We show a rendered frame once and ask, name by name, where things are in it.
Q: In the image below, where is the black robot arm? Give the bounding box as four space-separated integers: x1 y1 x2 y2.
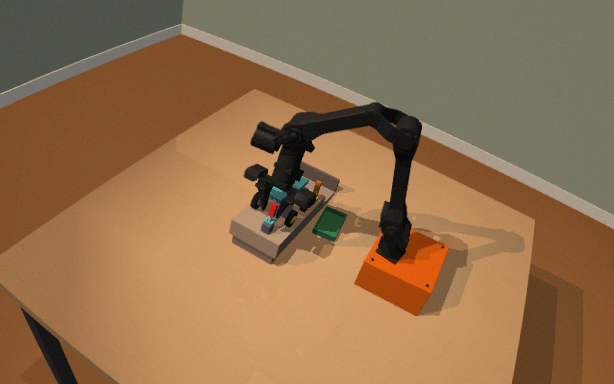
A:
250 102 422 265

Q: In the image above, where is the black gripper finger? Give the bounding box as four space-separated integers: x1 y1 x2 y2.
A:
275 196 295 218
255 183 273 211

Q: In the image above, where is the tan sloped ramp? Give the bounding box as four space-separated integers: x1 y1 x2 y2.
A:
229 161 340 265

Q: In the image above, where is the teal trolley with black wheels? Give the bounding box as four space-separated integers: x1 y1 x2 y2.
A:
250 177 309 227

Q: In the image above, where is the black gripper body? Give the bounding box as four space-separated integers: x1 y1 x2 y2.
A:
243 158 316 209

